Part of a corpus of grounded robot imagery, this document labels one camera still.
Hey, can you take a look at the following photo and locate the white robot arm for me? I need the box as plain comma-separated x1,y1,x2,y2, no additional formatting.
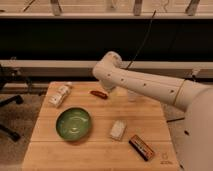
92,51,213,171

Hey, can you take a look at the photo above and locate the green ceramic bowl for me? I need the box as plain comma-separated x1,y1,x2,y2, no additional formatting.
55,107,92,141

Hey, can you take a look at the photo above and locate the white rectangular box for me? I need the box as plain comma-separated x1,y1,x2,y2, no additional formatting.
110,120,126,141

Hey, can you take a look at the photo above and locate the white wrapped snack package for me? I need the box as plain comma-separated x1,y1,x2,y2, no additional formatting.
49,82,72,108

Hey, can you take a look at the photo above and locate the brown candy bar package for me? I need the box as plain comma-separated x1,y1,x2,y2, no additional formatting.
129,135,155,161

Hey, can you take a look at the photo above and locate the black office chair base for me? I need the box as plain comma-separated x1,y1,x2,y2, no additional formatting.
0,64,25,142

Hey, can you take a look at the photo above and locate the black floor cable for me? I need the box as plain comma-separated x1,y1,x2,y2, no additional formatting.
166,116,185,123

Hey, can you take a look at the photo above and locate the black hanging cable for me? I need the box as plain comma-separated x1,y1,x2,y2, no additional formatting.
124,9,157,70

